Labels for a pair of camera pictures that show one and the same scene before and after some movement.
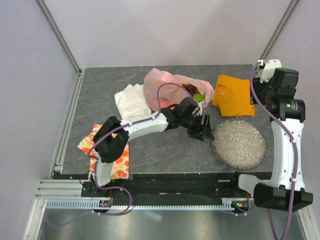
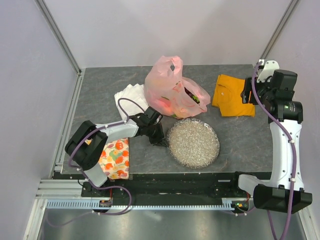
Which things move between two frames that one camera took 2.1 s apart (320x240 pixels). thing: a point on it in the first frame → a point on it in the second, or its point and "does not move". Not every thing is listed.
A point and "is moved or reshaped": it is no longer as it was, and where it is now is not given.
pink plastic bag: x=170 y=94 is moved or reshaped
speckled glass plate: x=238 y=144 → x=192 y=143
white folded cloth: x=131 y=102 does not move
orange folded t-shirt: x=232 y=95 does not move
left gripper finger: x=195 y=135 → x=155 y=141
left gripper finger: x=208 y=132 → x=164 y=142
